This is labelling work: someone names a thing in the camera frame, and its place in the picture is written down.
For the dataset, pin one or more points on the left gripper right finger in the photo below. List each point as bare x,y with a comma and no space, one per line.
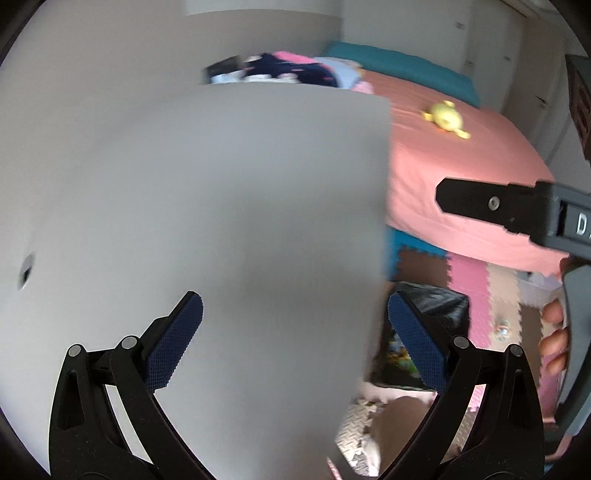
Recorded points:
507,437

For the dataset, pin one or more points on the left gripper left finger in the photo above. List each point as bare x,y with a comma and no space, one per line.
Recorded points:
106,422

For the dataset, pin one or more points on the black lined trash bin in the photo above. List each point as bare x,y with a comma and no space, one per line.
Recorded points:
419,325

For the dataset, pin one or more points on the right hand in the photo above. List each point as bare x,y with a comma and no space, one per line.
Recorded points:
554,348

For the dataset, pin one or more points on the foam puzzle floor mat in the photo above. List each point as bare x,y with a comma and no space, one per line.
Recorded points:
494,292

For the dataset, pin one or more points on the small toy on mat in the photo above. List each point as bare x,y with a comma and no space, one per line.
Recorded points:
502,330

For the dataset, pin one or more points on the person's leg in beige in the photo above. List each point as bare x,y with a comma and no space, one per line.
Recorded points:
392,427

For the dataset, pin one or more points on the yellow duck plush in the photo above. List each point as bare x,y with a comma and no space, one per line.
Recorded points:
446,117

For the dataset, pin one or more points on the teal pillow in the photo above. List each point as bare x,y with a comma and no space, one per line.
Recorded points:
408,67

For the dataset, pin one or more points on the light blue folded cloth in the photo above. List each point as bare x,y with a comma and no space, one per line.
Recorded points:
347,72

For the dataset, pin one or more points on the pink folded clothing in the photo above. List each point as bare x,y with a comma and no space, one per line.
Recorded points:
294,58

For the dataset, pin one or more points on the navy patterned clothing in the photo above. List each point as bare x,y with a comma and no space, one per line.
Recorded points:
266,63

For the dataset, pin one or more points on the white crumpled clothing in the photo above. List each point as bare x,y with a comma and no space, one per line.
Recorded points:
241,77

